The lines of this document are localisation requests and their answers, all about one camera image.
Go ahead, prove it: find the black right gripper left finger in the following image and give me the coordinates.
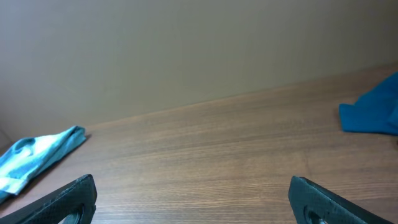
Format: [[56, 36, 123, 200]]
[[1, 174, 97, 224]]

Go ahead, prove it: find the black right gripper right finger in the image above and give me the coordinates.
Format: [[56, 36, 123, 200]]
[[288, 176, 392, 224]]

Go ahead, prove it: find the folded light blue denim garment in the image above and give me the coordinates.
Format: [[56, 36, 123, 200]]
[[1, 126, 86, 202]]

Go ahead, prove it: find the dark blue garment pile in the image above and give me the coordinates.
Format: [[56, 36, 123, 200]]
[[339, 73, 397, 136]]

